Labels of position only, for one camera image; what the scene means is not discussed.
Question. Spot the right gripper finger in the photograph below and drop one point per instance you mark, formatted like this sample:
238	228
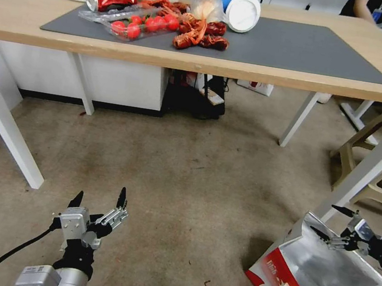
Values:
333	241
346	212

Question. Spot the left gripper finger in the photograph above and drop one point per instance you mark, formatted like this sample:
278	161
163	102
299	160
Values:
76	201
118	211

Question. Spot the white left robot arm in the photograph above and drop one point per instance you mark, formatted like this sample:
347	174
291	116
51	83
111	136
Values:
57	279

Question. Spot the red white food delivery bag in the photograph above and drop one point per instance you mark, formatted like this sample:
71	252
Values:
321	279

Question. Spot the black bag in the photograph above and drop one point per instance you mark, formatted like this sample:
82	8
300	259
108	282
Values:
190	99

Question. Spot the clear plastic bag with bun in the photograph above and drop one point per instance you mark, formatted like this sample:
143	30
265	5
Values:
207	7

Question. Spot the white table leg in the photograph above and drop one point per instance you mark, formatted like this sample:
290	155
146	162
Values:
298	120
84	86
6	121
380	162

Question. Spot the white desk foot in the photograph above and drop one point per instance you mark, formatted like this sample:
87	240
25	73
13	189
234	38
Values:
353	112

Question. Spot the white red carton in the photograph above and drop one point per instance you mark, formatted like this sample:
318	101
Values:
256	87

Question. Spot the grey table mat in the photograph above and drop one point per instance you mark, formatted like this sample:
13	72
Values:
293	47

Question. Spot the red cherry tomato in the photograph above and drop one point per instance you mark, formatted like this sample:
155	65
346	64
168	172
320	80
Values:
160	22
151	24
136	19
118	27
133	31
172	23

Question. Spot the red cooked crayfish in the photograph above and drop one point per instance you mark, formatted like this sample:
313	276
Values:
185	39
217	28
216	42
186	22
166	4

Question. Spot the clear plastic tomato tray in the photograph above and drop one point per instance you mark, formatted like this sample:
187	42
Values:
98	16

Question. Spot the person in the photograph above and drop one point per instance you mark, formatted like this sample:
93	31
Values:
364	9

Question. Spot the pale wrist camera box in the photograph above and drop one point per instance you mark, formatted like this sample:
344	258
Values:
73	222
363	230

